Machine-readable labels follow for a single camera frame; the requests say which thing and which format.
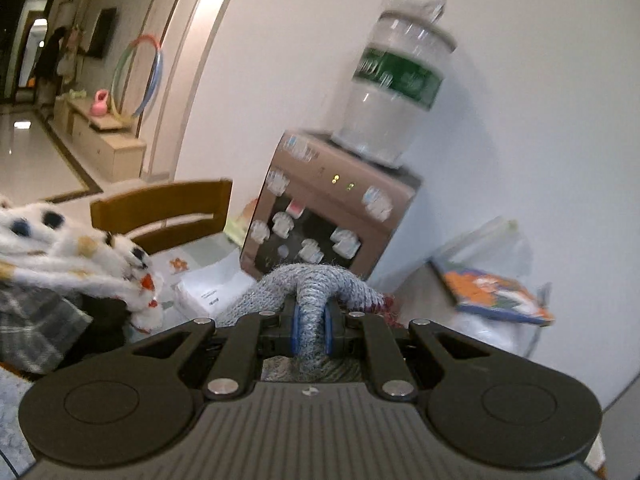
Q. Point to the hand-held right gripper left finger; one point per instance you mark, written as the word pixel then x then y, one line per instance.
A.
pixel 296 329

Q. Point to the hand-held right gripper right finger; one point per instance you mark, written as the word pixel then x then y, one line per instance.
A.
pixel 330 329

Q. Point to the grey knitted sweater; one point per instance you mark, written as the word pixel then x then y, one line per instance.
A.
pixel 320 285

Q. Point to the printed table cover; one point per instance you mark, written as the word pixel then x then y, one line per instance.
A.
pixel 185 255

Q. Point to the grey water dispenser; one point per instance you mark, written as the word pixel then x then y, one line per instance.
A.
pixel 310 180

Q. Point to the colourful picture book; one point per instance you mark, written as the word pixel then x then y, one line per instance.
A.
pixel 492 292

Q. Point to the wooden chair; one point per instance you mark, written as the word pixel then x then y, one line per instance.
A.
pixel 160 205

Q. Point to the clear water bottle green label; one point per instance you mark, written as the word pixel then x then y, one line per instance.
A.
pixel 387 110

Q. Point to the white spotted fleece garment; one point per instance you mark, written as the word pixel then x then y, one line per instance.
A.
pixel 60 255

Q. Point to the grey plaid garment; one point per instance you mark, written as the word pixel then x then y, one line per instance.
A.
pixel 35 325

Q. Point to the light wooden low cabinet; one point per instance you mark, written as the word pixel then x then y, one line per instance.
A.
pixel 105 145

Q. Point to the pastel hula hoop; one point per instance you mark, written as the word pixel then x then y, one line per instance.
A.
pixel 156 72

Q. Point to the pink toy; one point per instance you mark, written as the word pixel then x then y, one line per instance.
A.
pixel 100 105

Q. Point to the wall television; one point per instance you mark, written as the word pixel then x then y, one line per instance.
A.
pixel 102 32

